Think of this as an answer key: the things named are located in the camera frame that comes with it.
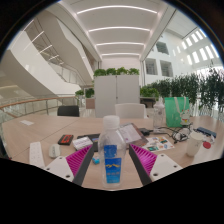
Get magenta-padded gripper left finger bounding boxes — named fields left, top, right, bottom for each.
left=43, top=142, right=100, bottom=187

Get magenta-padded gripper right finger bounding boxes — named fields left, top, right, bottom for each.
left=128, top=143, right=184, bottom=187

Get clear blue-label water bottle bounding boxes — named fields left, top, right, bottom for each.
left=97, top=115, right=128, bottom=190

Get small white box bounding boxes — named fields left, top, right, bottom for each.
left=72, top=136, right=94, bottom=151

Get small red-black device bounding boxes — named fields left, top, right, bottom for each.
left=57, top=133, right=75, bottom=146

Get black flat phone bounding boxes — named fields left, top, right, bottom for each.
left=77, top=133, right=101, bottom=144

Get small black pouch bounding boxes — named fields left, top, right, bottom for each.
left=138, top=127, right=152, bottom=137

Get white booklet on brown pad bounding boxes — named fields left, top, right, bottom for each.
left=118, top=122, right=149, bottom=148

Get white power strip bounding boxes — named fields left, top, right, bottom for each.
left=28, top=141, right=46, bottom=169

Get translucent tumbler with straw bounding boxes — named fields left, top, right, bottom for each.
left=152, top=97, right=167, bottom=131

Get white paper cup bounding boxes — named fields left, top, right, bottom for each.
left=185, top=130, right=204, bottom=158

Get black chair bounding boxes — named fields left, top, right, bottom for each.
left=56, top=105, right=81, bottom=118

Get white chair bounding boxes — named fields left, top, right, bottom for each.
left=114, top=102, right=148, bottom=120

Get green tote bag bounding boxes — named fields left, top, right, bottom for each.
left=164, top=96, right=191, bottom=128

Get white paper card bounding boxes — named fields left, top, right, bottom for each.
left=19, top=119, right=35, bottom=127

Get planter with dark green plants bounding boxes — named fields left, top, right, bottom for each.
left=74, top=87, right=96, bottom=109

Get planter with light green plants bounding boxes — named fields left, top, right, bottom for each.
left=139, top=85, right=160, bottom=108

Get white cabinet with plants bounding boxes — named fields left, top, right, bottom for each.
left=93, top=67, right=141, bottom=118

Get glass railing with wooden handrail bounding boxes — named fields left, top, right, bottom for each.
left=0, top=95, right=79, bottom=118

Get row of green hedge plants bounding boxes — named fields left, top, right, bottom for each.
left=139, top=66, right=224, bottom=121

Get ceiling strip lights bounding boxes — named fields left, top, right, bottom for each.
left=76, top=4, right=158, bottom=58

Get black cable bundle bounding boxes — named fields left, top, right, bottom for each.
left=159, top=124, right=194, bottom=144

